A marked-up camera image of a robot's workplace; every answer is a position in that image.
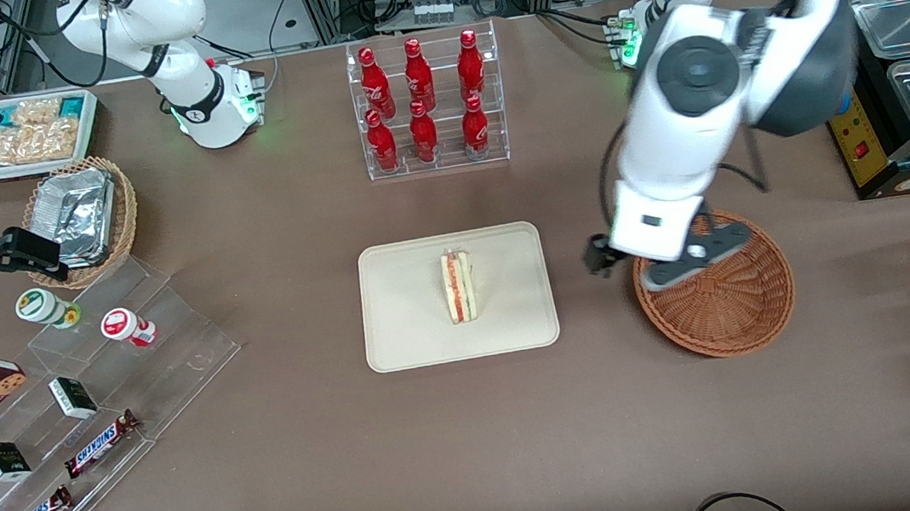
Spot clear acrylic bottle rack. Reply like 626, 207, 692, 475
343, 18, 512, 183

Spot red lid yogurt cup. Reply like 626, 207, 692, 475
99, 303, 159, 352

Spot aluminium foil container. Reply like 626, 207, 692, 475
28, 166, 124, 271

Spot green lid yogurt cup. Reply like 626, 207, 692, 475
14, 283, 83, 334

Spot small black box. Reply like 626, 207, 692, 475
48, 373, 100, 423
0, 438, 33, 484

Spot clear acrylic stepped stand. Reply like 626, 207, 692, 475
0, 245, 260, 511

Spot light wicker basket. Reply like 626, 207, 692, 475
14, 152, 147, 295

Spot red cola bottle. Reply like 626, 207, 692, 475
356, 43, 397, 121
454, 27, 489, 106
364, 106, 401, 175
400, 36, 438, 114
407, 99, 441, 165
459, 93, 493, 161

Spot large rice cracker bag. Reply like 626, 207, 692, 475
0, 117, 85, 168

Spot round brown wicker basket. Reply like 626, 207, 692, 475
627, 199, 802, 368

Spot white snack bin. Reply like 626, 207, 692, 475
0, 87, 107, 183

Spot small rice cracker bag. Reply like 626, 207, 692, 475
9, 96, 66, 129

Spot plastic sandwich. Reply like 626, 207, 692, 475
438, 245, 481, 327

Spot power strip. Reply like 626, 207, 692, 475
411, 0, 455, 26

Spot beige plastic tray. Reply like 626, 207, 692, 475
353, 218, 564, 376

